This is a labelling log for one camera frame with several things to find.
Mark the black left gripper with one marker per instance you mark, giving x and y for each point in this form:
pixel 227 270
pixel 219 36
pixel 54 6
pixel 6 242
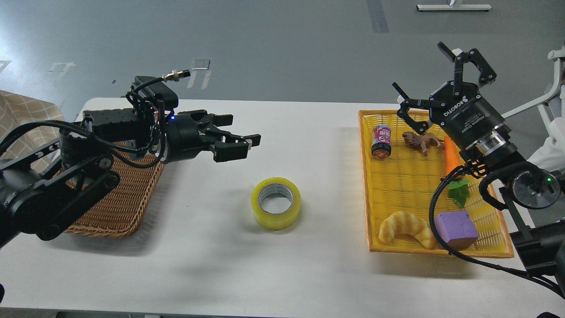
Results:
pixel 184 141

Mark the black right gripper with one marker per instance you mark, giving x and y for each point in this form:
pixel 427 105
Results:
pixel 470 115

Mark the yellow tape roll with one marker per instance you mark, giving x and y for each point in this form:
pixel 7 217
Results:
pixel 276 186

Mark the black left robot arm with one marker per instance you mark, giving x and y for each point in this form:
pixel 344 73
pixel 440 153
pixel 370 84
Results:
pixel 46 190

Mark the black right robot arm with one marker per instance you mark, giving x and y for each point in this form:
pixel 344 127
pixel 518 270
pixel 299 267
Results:
pixel 507 179

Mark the brown toy lion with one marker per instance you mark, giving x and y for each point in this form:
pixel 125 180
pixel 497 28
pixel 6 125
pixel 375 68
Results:
pixel 421 142

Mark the orange toy carrot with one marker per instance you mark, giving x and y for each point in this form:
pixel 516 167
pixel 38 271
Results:
pixel 458 190

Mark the white floor stand base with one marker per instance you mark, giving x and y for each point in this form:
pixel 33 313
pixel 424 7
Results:
pixel 454 5

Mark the small soda can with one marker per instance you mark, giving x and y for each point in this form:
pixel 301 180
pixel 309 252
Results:
pixel 381 147

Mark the yellow plastic basket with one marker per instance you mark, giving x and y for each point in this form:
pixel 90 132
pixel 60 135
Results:
pixel 406 180

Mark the white chair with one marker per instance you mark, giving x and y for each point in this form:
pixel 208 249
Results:
pixel 557 56

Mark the seated person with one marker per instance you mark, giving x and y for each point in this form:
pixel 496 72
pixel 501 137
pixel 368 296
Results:
pixel 550 156

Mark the brown wicker basket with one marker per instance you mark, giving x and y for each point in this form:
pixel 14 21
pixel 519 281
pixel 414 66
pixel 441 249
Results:
pixel 119 198

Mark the purple foam block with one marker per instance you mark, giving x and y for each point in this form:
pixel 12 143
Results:
pixel 456 229

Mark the toy croissant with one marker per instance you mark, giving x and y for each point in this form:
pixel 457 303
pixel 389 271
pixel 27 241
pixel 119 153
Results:
pixel 406 223

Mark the beige checkered cloth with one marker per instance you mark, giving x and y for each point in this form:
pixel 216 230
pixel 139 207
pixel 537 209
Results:
pixel 16 110

